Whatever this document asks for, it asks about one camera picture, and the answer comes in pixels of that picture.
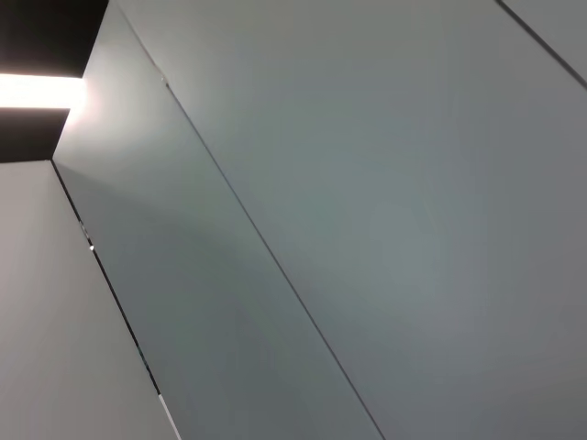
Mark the bright ceiling light strip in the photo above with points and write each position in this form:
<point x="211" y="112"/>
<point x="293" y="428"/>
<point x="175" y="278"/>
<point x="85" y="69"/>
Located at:
<point x="36" y="91"/>

